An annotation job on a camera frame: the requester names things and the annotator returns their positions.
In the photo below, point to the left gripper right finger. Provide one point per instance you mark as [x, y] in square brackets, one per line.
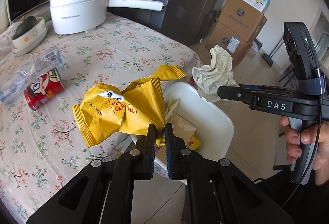
[189, 165]

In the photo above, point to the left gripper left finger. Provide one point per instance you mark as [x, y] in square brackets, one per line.
[135, 165]

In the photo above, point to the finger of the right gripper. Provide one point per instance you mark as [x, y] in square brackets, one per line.
[263, 87]
[235, 93]

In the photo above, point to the white tissue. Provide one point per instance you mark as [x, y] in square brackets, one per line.
[218, 73]

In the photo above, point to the yellow snack wrapper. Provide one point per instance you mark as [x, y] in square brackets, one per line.
[105, 109]

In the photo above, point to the red drink can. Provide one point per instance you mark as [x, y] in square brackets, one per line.
[42, 90]

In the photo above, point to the clear plastic water bottle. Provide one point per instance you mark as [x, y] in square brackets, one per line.
[13, 85]

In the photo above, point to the white plastic trash bin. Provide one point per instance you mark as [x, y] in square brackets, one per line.
[214, 128]

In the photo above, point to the lower cardboard box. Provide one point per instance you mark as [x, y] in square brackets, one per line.
[229, 41]

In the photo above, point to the floral tablecloth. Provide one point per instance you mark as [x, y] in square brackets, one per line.
[41, 150]

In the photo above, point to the white plate under bowl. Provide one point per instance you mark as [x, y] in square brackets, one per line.
[30, 45]

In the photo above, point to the white ceramic bowl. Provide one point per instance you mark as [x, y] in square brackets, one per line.
[31, 33]

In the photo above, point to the white electric cooking pot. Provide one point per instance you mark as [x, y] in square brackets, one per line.
[75, 16]

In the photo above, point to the green squash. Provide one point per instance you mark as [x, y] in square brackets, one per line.
[26, 24]

